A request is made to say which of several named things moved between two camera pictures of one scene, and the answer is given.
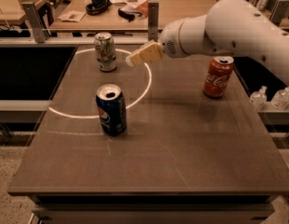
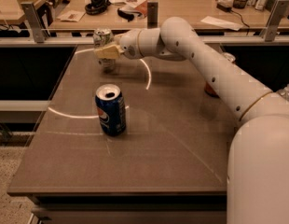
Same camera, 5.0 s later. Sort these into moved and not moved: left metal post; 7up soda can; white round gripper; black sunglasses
Moved: white round gripper
Not moved: left metal post; black sunglasses; 7up soda can
